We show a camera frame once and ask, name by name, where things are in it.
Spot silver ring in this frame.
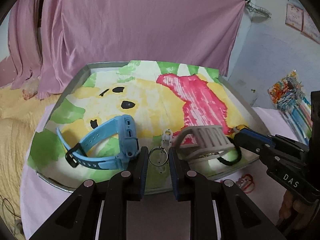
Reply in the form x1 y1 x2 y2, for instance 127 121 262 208
148 147 169 167

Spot blue smart watch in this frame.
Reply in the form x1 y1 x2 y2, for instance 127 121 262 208
56 114 139 170

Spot right hand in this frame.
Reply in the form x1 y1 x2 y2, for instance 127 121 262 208
277 190 319 229

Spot colourful cartoon tray liner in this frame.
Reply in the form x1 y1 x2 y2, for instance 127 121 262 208
26 60 261 190

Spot stack of colourful books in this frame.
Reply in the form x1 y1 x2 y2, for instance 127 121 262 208
267 70 312 145

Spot grey tray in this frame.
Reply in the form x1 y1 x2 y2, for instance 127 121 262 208
35 61 271 196

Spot yellow bed blanket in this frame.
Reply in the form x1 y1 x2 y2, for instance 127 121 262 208
1 86 60 239

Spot pink curtain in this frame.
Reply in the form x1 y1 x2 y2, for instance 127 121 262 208
1 0 245 99

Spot black braided bracelet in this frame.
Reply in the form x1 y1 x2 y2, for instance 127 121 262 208
216 137 243 166

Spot red string bracelet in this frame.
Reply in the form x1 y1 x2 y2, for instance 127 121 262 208
235 173 256 195

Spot black cable on floor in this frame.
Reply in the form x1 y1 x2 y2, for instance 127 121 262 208
0 194 22 235

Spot certificates on wall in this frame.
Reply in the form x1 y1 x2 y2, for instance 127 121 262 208
285 0 319 43

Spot wire wall rack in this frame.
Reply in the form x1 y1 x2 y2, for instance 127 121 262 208
245 0 272 18

